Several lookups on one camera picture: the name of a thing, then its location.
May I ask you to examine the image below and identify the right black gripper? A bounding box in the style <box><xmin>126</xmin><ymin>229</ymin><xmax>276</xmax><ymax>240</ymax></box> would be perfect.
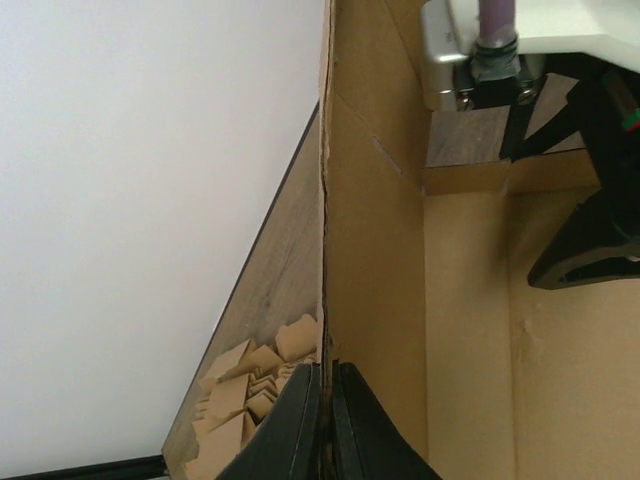
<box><xmin>502</xmin><ymin>67</ymin><xmax>639</xmax><ymax>260</ymax></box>

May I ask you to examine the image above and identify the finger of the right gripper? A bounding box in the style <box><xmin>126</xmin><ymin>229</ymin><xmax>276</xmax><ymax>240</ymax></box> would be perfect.
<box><xmin>527</xmin><ymin>190</ymin><xmax>639</xmax><ymax>290</ymax></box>

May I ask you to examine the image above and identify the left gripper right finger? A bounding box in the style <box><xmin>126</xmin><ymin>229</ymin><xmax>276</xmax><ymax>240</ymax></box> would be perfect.
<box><xmin>331</xmin><ymin>361</ymin><xmax>439</xmax><ymax>480</ymax></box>

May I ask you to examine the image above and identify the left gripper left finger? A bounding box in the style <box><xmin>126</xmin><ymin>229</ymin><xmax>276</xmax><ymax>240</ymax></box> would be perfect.
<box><xmin>219</xmin><ymin>364</ymin><xmax>321</xmax><ymax>480</ymax></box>

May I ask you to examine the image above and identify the brown cardboard box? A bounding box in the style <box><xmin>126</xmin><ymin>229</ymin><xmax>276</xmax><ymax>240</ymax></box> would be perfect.
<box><xmin>321</xmin><ymin>1</ymin><xmax>639</xmax><ymax>479</ymax></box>

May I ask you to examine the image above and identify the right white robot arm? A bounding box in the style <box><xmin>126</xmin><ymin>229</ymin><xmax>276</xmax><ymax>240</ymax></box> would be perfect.
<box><xmin>506</xmin><ymin>1</ymin><xmax>639</xmax><ymax>290</ymax></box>

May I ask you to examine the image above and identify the stack of flat cardboard blanks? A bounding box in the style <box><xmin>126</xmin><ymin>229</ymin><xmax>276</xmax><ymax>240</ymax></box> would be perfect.
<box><xmin>184</xmin><ymin>314</ymin><xmax>318</xmax><ymax>479</ymax></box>

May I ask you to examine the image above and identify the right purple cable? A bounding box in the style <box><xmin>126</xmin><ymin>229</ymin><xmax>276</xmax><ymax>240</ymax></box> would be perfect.
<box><xmin>477</xmin><ymin>0</ymin><xmax>519</xmax><ymax>39</ymax></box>

